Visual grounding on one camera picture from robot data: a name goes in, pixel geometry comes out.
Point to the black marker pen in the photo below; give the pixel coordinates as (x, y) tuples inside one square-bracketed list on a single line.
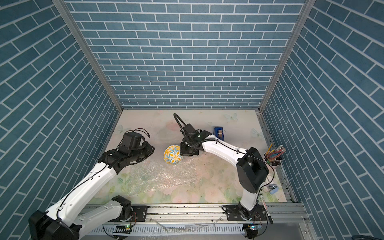
[(270, 219)]

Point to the blue white stapler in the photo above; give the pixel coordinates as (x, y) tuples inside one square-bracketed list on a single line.
[(272, 189)]

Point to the aluminium corner frame post left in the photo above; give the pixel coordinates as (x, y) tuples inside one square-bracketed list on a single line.
[(77, 34)]

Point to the blue tape dispenser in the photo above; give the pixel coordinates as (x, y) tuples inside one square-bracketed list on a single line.
[(216, 132)]

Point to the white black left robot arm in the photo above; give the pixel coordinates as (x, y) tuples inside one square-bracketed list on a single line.
[(63, 221)]

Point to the bundle of coloured pencils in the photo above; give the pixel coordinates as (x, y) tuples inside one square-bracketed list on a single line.
[(274, 153)]

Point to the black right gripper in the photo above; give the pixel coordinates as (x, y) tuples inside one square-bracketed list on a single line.
[(185, 152)]

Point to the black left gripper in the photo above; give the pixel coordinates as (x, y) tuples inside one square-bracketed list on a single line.
[(150, 149)]

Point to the aluminium corner frame post right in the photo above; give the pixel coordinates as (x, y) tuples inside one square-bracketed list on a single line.
[(304, 14)]

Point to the aluminium corner frame post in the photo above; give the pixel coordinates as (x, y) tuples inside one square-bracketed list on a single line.
[(304, 14), (77, 34)]

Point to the pink pencil holder cup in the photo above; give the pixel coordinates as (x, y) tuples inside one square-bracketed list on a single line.
[(274, 163)]

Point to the white vented cable duct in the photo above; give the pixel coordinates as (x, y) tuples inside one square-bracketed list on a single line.
[(152, 230)]

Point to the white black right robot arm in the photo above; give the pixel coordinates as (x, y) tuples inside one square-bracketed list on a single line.
[(251, 168)]

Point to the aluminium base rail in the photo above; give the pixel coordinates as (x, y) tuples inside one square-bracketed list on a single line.
[(196, 214)]

